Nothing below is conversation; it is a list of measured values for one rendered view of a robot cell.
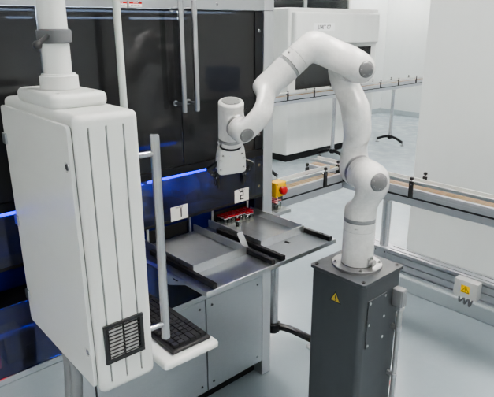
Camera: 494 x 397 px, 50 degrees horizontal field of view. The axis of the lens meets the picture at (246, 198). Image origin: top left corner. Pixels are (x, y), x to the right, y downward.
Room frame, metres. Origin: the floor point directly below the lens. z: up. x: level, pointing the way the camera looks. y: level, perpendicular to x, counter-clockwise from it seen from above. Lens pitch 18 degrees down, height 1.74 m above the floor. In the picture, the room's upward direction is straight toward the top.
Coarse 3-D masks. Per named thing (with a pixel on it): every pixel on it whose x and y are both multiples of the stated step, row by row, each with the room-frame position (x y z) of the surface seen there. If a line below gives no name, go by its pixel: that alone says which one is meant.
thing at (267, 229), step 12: (264, 216) 2.33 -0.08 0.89; (276, 216) 2.27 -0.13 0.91; (216, 228) 2.18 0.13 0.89; (228, 228) 2.12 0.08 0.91; (240, 228) 2.19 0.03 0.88; (252, 228) 2.19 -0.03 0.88; (264, 228) 2.19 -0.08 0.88; (276, 228) 2.19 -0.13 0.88; (288, 228) 2.19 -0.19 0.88; (300, 228) 2.13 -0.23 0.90; (252, 240) 2.01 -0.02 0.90; (264, 240) 1.99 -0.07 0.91; (276, 240) 2.03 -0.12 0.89
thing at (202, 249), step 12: (204, 228) 2.11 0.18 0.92; (168, 240) 2.06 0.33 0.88; (180, 240) 2.06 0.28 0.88; (192, 240) 2.06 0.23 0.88; (204, 240) 2.06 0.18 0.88; (216, 240) 2.05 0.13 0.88; (228, 240) 1.99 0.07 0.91; (168, 252) 1.86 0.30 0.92; (180, 252) 1.94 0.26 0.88; (192, 252) 1.94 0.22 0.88; (204, 252) 1.94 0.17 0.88; (216, 252) 1.94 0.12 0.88; (228, 252) 1.86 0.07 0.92; (240, 252) 1.90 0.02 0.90; (192, 264) 1.83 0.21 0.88; (204, 264) 1.78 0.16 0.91; (216, 264) 1.82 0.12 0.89
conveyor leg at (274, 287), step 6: (276, 270) 2.62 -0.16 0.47; (276, 276) 2.62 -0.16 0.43; (276, 282) 2.62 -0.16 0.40; (270, 288) 2.63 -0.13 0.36; (276, 288) 2.62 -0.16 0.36; (270, 294) 2.63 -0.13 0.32; (276, 294) 2.62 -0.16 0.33; (270, 300) 2.63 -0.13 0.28; (276, 300) 2.62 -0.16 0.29; (270, 306) 2.63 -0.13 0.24; (276, 306) 2.62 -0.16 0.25; (270, 312) 2.63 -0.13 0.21; (276, 312) 2.62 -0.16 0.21; (270, 318) 2.62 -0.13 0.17; (276, 318) 2.62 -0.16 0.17
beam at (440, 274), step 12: (384, 252) 2.74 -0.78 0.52; (396, 252) 2.68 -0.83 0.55; (408, 252) 2.68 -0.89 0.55; (408, 264) 2.62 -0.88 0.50; (420, 264) 2.58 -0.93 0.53; (432, 264) 2.53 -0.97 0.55; (444, 264) 2.52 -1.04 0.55; (420, 276) 2.57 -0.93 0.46; (432, 276) 2.52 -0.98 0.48; (444, 276) 2.47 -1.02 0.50; (468, 276) 2.38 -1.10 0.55; (480, 276) 2.38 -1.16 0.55; (444, 288) 2.46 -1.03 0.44; (492, 288) 2.30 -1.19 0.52; (480, 300) 2.33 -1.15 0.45; (492, 300) 2.28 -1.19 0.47
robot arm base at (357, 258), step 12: (348, 228) 1.83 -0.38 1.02; (360, 228) 1.81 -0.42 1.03; (372, 228) 1.82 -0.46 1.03; (348, 240) 1.83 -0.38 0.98; (360, 240) 1.81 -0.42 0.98; (372, 240) 1.83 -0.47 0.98; (348, 252) 1.83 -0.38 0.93; (360, 252) 1.81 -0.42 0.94; (372, 252) 1.83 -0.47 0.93; (336, 264) 1.85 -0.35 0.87; (348, 264) 1.82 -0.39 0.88; (360, 264) 1.81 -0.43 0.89; (372, 264) 1.80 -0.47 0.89
